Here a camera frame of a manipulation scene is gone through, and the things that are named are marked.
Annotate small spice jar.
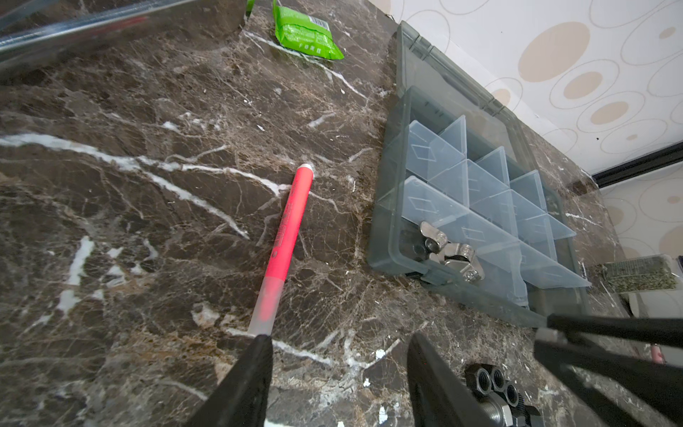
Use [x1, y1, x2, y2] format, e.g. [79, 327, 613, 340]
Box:
[599, 254, 682, 293]

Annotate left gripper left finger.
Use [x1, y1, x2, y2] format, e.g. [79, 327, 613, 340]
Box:
[185, 334, 273, 427]

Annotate silver wing nuts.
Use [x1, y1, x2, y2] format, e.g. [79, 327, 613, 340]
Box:
[419, 222, 486, 283]

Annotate grey compartment organizer box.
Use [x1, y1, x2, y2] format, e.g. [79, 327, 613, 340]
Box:
[366, 22, 590, 327]

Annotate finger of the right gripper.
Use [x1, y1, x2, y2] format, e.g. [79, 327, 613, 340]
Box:
[534, 314, 682, 426]

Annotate metal tongs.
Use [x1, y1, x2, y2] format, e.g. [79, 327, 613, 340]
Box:
[0, 0, 249, 81]

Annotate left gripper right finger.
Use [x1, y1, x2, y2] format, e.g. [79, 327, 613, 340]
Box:
[407, 333, 493, 427]

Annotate pink marker pen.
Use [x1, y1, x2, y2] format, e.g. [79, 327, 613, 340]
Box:
[247, 164, 314, 336]

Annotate pink handled spoon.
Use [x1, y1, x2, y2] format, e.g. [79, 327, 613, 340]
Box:
[650, 344, 666, 364]

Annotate green snack packet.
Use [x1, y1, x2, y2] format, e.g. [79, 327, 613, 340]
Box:
[272, 1, 344, 60]

